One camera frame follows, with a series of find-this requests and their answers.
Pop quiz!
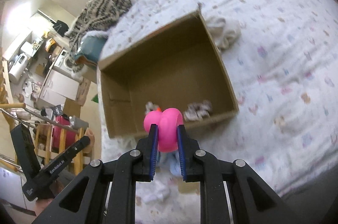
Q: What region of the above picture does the white printed duvet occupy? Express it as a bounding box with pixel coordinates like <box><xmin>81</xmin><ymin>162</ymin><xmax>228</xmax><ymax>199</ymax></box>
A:
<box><xmin>99</xmin><ymin>0</ymin><xmax>338</xmax><ymax>205</ymax></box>

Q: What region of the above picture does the wooden chair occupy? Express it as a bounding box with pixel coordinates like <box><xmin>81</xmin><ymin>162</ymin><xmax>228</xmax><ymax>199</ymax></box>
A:
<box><xmin>33</xmin><ymin>122</ymin><xmax>86</xmax><ymax>175</ymax></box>

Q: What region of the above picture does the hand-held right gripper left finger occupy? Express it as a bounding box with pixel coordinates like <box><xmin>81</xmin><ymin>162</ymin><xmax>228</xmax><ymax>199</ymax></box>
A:
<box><xmin>32</xmin><ymin>124</ymin><xmax>159</xmax><ymax>224</ymax></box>

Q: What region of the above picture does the pink rubber duck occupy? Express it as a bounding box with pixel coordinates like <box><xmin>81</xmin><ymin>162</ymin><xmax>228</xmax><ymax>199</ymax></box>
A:
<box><xmin>143</xmin><ymin>107</ymin><xmax>184</xmax><ymax>153</ymax></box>

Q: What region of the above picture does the white washing machine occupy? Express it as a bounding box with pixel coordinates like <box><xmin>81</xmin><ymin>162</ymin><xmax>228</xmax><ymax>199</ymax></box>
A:
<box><xmin>53</xmin><ymin>49</ymin><xmax>77</xmax><ymax>74</ymax></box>

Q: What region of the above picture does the white crumpled sock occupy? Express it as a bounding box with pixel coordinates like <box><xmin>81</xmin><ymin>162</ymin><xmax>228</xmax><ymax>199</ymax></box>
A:
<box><xmin>144</xmin><ymin>181</ymin><xmax>169</xmax><ymax>203</ymax></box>

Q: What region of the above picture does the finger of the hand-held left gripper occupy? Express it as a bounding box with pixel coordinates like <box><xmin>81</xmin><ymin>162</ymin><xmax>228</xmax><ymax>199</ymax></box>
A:
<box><xmin>71</xmin><ymin>135</ymin><xmax>92</xmax><ymax>159</ymax></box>

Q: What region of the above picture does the person's left forearm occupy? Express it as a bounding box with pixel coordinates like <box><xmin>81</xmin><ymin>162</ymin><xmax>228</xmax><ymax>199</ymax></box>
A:
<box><xmin>34</xmin><ymin>197</ymin><xmax>60</xmax><ymax>217</ymax></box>

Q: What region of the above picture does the grey striped blanket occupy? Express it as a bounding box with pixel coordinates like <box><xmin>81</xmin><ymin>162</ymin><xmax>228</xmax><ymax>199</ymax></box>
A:
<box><xmin>65</xmin><ymin>0</ymin><xmax>132</xmax><ymax>74</ymax></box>

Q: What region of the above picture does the cardboard carton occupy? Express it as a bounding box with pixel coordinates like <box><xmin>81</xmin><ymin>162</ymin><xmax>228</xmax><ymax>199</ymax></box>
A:
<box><xmin>75</xmin><ymin>78</ymin><xmax>91</xmax><ymax>106</ymax></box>

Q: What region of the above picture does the blue cushion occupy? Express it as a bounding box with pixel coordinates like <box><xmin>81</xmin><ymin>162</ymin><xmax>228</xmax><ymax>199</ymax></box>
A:
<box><xmin>72</xmin><ymin>31</ymin><xmax>109</xmax><ymax>64</ymax></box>

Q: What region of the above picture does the white kitchen appliance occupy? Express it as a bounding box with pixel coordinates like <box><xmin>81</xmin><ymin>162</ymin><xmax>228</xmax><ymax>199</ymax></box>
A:
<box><xmin>8</xmin><ymin>53</ymin><xmax>29</xmax><ymax>83</ymax></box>

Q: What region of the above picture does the black hanging bag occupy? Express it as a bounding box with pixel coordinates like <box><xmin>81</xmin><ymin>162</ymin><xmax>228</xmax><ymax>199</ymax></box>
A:
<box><xmin>53</xmin><ymin>19</ymin><xmax>70</xmax><ymax>37</ymax></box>

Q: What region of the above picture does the light blue cloth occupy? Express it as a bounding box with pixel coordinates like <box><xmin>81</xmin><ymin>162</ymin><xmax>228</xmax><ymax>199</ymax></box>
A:
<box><xmin>158</xmin><ymin>151</ymin><xmax>184</xmax><ymax>179</ymax></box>

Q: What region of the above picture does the white cabinet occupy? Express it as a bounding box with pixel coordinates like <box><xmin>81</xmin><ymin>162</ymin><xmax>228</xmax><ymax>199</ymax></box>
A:
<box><xmin>37</xmin><ymin>69</ymin><xmax>81</xmax><ymax>107</ymax></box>

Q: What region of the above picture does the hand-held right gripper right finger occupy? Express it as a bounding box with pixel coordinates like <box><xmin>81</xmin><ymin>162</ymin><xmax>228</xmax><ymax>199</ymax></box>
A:
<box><xmin>177</xmin><ymin>124</ymin><xmax>304</xmax><ymax>224</ymax></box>

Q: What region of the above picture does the small white crumpled cloth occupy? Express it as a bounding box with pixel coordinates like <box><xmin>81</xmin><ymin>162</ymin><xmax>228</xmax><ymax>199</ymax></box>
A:
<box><xmin>145</xmin><ymin>102</ymin><xmax>159</xmax><ymax>113</ymax></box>

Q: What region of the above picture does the white patterned crumpled cloth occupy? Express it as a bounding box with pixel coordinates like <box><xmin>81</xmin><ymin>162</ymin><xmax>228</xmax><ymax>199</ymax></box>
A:
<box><xmin>183</xmin><ymin>100</ymin><xmax>213</xmax><ymax>122</ymax></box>

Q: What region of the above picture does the pink bag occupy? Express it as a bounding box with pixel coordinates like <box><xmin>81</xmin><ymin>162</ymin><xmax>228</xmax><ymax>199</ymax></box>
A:
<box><xmin>51</xmin><ymin>116</ymin><xmax>76</xmax><ymax>153</ymax></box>

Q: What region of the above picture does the cream crumpled cloth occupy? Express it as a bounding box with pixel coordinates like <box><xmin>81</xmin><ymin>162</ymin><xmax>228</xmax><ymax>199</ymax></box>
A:
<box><xmin>206</xmin><ymin>16</ymin><xmax>241</xmax><ymax>50</ymax></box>

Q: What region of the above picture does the brown cardboard box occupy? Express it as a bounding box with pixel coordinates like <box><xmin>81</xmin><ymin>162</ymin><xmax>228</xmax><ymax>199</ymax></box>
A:
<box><xmin>97</xmin><ymin>2</ymin><xmax>240</xmax><ymax>139</ymax></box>

